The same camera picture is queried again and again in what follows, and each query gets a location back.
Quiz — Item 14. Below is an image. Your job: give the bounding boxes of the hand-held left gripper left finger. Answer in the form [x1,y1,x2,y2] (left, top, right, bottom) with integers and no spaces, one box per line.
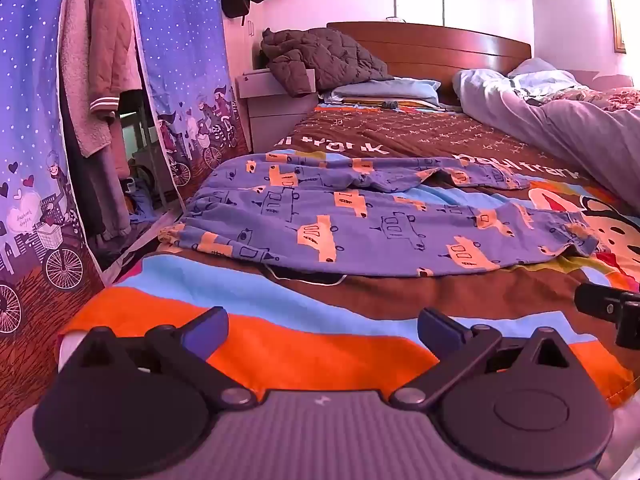
[75,306,259,409]

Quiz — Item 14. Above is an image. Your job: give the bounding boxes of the light blue pillow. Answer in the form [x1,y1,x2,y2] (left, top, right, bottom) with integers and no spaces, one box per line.
[322,79,442,107]

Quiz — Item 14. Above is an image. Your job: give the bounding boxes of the blue printed bicycle curtain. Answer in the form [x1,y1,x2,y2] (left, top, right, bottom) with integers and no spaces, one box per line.
[0,0,107,411]
[126,0,251,201]

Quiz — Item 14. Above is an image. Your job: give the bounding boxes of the colourful printed cartoon blanket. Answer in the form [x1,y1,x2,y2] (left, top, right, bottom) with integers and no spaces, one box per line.
[57,102,640,411]

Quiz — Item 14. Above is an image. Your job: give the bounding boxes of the wooden bed headboard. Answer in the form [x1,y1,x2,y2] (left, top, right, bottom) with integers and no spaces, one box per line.
[326,21,532,106]

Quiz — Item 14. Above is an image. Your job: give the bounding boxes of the blue pants with orange cars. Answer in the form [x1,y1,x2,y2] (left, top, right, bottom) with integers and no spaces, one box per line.
[159,152,600,278]

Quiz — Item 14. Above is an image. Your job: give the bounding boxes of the white nightstand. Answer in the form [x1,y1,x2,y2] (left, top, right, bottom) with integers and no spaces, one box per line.
[235,67,321,153]

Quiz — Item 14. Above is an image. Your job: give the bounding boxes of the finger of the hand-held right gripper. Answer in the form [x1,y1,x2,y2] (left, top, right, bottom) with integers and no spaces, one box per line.
[574,282,640,322]

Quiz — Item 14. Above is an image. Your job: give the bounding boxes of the floral pillow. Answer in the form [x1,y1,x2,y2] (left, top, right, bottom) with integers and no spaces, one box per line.
[545,86,640,112]

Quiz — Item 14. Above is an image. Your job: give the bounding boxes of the pink quilted jacket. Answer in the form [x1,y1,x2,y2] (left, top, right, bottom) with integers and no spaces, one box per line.
[87,0,143,121]

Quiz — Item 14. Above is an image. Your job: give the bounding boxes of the framed wall picture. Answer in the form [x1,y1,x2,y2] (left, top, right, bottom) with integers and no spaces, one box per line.
[607,0,627,55]

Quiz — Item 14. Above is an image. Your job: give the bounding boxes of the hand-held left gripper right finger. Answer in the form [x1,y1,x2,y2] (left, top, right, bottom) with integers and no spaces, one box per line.
[389,308,572,409]

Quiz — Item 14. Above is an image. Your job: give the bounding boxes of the brown quilted jacket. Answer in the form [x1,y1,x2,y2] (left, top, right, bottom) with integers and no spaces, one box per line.
[260,27,395,98]

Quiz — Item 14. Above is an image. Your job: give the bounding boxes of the grey duvet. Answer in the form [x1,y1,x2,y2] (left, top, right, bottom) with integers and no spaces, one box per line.
[452,67,640,208]

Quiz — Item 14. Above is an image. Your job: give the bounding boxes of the pink fleece coat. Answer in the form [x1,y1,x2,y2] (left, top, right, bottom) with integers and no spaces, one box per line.
[59,0,113,158]

